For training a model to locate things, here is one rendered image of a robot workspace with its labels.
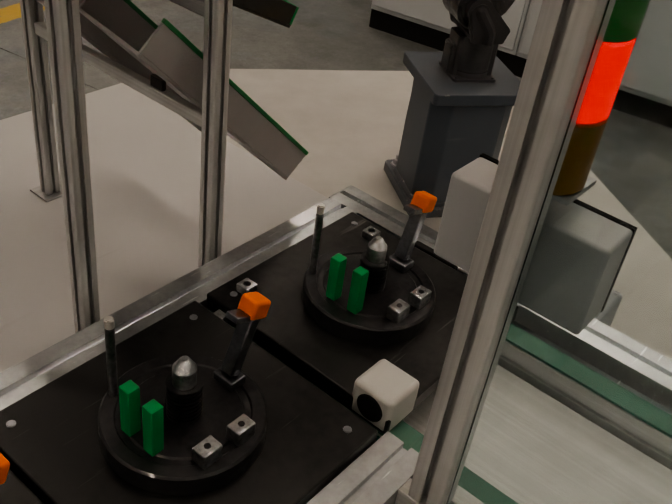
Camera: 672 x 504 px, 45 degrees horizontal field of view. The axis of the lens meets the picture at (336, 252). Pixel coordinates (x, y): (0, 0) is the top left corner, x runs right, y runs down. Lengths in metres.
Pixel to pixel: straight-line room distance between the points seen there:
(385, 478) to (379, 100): 0.96
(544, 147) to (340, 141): 0.92
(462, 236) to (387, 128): 0.88
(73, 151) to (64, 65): 0.08
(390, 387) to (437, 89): 0.51
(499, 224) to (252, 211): 0.70
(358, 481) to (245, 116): 0.43
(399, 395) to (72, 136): 0.37
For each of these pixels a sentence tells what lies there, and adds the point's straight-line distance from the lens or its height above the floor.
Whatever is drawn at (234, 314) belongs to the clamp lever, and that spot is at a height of 1.07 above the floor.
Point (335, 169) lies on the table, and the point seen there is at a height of 0.86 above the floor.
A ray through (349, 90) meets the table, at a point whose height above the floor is 0.86.
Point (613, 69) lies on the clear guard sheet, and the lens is 0.47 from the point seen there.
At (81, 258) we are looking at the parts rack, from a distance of 0.81.
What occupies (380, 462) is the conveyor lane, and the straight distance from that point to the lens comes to 0.72.
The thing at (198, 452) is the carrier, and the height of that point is 1.00.
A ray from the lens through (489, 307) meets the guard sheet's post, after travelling 0.55.
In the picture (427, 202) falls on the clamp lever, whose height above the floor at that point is 1.07.
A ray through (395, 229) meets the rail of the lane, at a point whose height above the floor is 0.96.
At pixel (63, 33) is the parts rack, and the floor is 1.25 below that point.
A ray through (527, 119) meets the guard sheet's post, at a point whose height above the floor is 1.31.
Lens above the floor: 1.51
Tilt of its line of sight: 36 degrees down
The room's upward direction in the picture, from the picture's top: 8 degrees clockwise
